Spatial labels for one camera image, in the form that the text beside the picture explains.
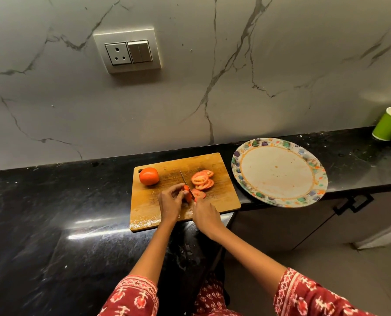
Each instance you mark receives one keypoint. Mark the person's right hand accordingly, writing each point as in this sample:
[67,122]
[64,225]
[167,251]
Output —
[208,218]

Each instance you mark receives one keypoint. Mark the person's left hand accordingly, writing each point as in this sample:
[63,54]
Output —
[168,204]

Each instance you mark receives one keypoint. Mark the floral rimmed plate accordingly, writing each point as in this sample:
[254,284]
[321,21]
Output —
[277,172]

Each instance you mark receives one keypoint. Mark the person's left forearm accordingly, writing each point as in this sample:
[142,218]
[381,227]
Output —
[152,253]

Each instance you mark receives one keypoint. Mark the person's right forearm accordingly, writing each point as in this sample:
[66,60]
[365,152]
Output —
[251,259]

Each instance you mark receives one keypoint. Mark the wooden cutting board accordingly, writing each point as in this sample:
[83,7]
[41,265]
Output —
[225,194]

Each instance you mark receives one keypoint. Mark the brown lower cabinet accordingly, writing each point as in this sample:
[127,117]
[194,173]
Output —
[281,223]

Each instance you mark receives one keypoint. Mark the red patterned tunic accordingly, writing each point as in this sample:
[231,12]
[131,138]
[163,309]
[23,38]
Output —
[212,297]

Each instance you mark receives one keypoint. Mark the red patterned left sleeve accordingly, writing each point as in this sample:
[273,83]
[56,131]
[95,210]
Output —
[129,296]

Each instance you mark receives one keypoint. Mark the red patterned sleeve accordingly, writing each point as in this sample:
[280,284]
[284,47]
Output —
[314,296]
[129,296]

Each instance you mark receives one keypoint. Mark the red patterned right sleeve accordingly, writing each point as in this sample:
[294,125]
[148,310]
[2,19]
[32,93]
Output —
[314,296]

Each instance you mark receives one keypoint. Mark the green paper cup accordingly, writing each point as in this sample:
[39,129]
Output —
[388,125]

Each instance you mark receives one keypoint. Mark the wall socket and switch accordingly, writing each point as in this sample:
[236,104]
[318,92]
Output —
[128,51]

